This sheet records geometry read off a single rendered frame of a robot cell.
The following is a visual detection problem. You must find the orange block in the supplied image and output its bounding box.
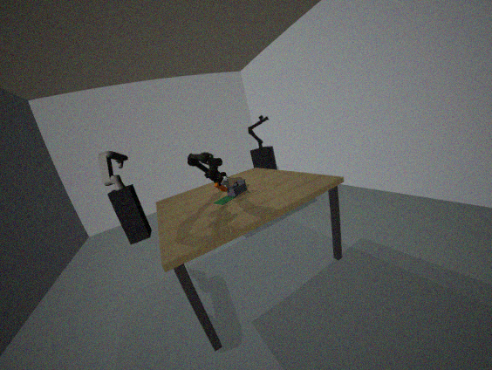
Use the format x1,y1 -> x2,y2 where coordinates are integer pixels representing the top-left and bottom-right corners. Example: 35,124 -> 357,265
214,182 -> 228,192

